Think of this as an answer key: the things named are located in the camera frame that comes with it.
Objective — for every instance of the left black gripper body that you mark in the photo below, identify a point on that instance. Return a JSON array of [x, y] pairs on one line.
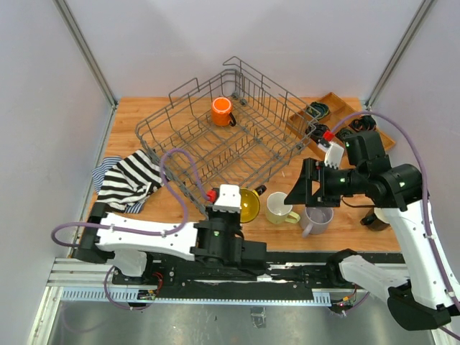
[[232, 220]]

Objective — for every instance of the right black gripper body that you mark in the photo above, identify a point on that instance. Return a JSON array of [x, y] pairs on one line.
[[332, 182]]

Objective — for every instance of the yellow enamel mug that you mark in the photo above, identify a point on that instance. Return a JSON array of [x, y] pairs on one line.
[[250, 203]]

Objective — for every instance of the orange ceramic mug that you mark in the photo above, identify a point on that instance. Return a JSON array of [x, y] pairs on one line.
[[221, 112]]

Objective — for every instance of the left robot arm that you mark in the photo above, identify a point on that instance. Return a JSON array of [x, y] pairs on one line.
[[216, 241]]

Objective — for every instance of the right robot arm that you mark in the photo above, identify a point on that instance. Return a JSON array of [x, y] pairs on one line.
[[429, 297]]

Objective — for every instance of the lilac ceramic mug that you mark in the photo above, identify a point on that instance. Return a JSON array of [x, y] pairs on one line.
[[315, 220]]

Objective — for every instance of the cream ceramic mug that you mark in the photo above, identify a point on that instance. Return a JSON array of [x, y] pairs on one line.
[[277, 212]]

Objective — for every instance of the black mug white inside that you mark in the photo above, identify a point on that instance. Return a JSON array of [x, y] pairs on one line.
[[372, 222]]

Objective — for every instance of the wooden compartment tray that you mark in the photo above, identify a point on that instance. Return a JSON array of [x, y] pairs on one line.
[[309, 126]]

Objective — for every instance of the black white striped cloth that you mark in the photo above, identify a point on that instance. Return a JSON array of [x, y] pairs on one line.
[[127, 185]]

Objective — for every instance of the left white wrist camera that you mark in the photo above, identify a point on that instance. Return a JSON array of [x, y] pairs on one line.
[[229, 199]]

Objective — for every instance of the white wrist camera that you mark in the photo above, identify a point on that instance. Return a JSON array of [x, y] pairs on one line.
[[229, 199], [333, 153]]

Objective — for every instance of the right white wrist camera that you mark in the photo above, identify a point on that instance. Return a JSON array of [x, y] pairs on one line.
[[333, 153]]

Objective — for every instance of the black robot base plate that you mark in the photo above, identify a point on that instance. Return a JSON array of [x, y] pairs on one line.
[[304, 270]]

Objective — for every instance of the grey wire dish rack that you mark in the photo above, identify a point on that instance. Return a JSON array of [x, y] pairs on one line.
[[247, 154]]

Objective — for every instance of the slotted cable duct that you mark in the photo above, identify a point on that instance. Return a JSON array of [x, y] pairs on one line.
[[217, 296]]

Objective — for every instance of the right aluminium frame post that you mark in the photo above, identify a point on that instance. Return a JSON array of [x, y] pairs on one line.
[[420, 15]]

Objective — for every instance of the aluminium frame post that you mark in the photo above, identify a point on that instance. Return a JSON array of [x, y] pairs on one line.
[[420, 15], [78, 36]]

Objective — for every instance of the left aluminium frame post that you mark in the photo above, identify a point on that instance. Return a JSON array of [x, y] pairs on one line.
[[78, 36]]

